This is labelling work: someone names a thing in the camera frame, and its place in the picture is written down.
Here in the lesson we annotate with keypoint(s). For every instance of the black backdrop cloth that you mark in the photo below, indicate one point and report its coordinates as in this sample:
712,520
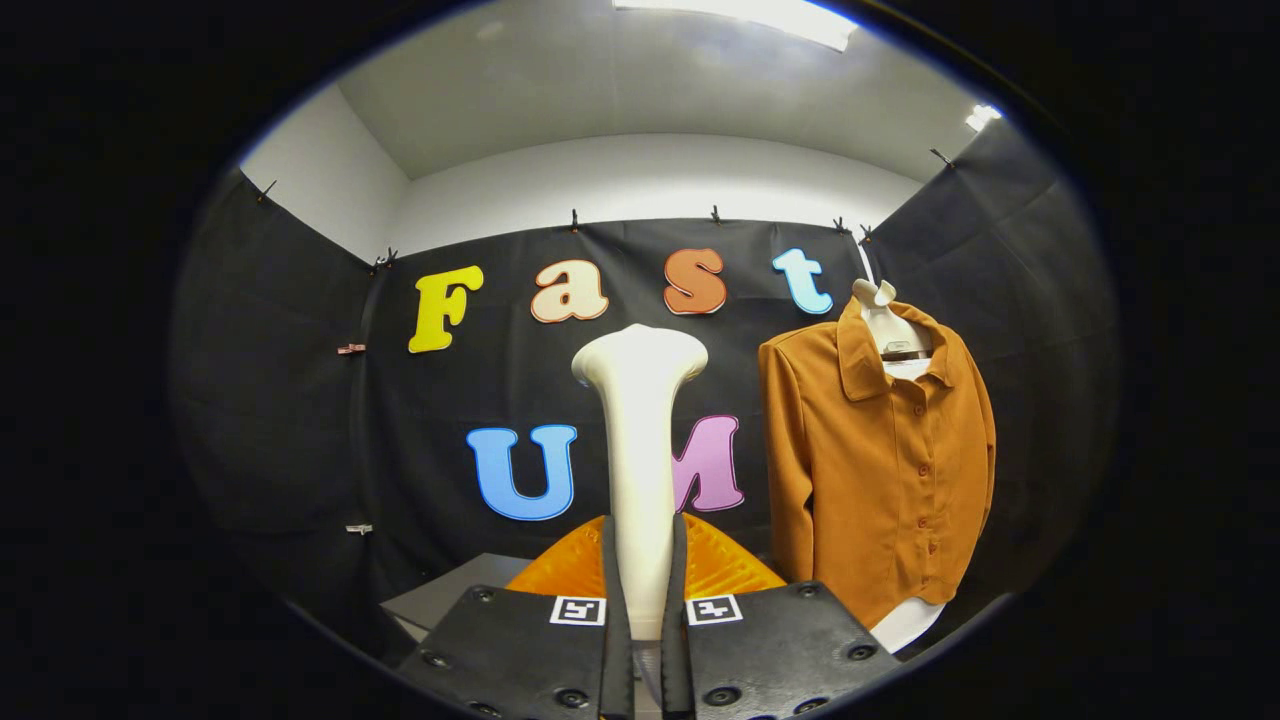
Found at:
520,380

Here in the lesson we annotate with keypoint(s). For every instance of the white garment steamer head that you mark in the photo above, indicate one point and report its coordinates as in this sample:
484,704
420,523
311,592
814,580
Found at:
640,470

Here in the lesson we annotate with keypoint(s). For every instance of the white rounded board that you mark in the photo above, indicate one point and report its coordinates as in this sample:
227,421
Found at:
908,625

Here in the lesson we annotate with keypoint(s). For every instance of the small ceiling light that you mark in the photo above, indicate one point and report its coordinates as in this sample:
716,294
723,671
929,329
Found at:
982,116

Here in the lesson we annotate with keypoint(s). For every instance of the long ceiling light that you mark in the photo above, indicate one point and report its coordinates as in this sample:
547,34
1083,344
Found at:
750,15

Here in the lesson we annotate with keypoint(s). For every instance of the grey cabinet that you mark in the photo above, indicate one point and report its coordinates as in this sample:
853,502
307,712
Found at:
450,595

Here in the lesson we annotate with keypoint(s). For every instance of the orange button-up shirt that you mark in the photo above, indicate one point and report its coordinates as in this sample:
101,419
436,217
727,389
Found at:
860,480

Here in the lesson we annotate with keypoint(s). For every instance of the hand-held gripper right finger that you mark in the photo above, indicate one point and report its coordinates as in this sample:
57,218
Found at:
673,650

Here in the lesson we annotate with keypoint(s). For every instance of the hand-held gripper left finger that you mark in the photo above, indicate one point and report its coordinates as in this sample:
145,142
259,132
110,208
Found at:
618,650

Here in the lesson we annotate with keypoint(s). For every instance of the white clothes hanger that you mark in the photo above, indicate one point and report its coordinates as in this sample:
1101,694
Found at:
895,330

